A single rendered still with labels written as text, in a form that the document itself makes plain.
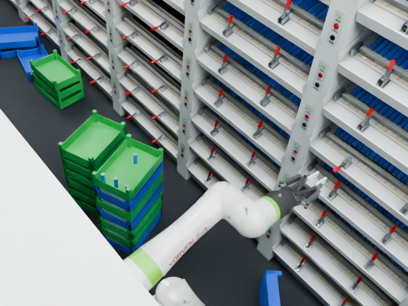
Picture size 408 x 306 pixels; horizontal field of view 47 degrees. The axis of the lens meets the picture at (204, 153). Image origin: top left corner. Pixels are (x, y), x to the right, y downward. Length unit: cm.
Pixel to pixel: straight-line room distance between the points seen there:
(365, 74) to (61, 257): 127
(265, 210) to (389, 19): 68
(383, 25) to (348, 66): 20
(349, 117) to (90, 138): 138
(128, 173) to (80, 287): 173
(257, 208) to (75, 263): 96
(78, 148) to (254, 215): 130
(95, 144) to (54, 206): 191
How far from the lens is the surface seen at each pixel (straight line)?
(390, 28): 152
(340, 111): 177
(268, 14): 183
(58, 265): 56
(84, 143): 252
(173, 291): 177
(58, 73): 338
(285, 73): 188
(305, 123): 186
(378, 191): 183
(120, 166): 229
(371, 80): 162
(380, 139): 172
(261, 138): 215
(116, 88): 312
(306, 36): 174
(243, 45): 199
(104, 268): 55
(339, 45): 164
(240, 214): 145
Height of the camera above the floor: 220
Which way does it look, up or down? 47 degrees down
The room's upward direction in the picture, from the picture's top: 7 degrees clockwise
